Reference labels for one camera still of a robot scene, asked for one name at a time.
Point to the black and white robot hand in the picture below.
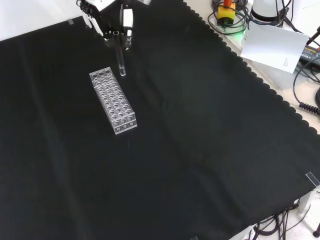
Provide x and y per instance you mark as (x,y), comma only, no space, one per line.
(127,17)

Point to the clear glass test tube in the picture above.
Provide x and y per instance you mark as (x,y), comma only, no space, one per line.
(121,61)

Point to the clear plastic test tube rack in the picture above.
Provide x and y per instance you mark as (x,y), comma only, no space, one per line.
(113,100)

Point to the clear tape strip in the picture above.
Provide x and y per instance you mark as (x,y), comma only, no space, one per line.
(71,22)
(313,179)

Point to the yellow emergency stop button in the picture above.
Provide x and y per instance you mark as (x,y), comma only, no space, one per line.
(226,13)

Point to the black bench cloth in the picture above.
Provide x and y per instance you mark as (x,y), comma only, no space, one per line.
(150,140)

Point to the white paper sheet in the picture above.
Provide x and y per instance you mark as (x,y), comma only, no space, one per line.
(273,47)

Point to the black power adapter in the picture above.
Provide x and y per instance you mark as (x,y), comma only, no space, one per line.
(311,52)

